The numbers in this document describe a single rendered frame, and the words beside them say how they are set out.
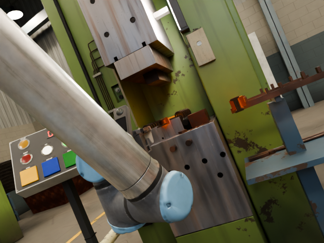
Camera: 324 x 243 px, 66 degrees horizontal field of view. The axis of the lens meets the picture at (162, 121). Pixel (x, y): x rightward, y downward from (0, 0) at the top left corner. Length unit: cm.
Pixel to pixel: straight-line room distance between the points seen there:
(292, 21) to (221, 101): 592
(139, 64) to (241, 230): 89
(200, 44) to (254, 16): 587
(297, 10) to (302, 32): 50
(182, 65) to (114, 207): 126
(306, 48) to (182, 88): 561
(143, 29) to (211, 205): 88
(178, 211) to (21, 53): 35
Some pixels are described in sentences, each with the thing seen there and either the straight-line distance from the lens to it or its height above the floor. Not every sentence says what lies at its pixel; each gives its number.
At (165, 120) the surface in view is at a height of 100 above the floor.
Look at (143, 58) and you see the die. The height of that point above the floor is 132.
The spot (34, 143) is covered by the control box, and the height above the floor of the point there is 115.
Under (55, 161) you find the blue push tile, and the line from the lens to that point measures 128.
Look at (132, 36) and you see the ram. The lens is 128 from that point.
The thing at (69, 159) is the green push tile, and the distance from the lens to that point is 125.
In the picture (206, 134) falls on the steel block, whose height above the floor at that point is 87.
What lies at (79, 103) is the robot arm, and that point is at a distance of 40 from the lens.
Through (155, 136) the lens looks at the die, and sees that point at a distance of 123.
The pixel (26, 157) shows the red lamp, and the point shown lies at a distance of 136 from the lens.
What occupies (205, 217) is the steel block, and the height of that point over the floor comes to 52.
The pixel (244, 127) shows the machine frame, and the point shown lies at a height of 82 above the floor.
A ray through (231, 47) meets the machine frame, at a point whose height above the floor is 121.
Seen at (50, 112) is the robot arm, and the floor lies 107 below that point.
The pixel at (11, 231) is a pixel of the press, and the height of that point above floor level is 21.
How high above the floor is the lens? 100
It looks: level
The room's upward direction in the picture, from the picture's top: 23 degrees counter-clockwise
